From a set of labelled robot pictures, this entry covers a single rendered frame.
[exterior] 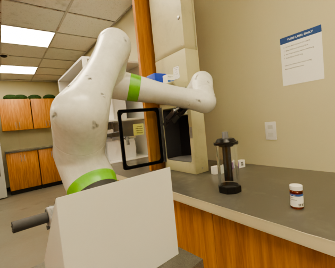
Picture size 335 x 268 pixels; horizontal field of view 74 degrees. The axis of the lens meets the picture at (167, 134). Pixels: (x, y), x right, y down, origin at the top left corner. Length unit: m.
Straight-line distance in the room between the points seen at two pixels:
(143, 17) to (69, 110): 1.37
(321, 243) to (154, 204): 0.45
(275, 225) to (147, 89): 0.67
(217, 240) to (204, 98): 0.60
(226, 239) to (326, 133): 0.79
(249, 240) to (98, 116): 0.68
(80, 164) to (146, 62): 1.21
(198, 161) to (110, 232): 0.98
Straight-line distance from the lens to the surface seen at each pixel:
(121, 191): 0.49
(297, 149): 1.50
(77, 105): 0.50
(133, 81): 0.94
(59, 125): 0.53
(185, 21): 1.50
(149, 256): 0.58
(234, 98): 1.69
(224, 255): 1.04
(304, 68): 1.47
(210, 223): 1.02
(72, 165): 0.60
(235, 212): 0.87
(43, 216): 0.55
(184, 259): 0.63
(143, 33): 1.75
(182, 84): 1.35
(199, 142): 1.40
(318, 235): 0.76
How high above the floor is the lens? 1.28
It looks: 3 degrees down
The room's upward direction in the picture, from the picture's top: 6 degrees counter-clockwise
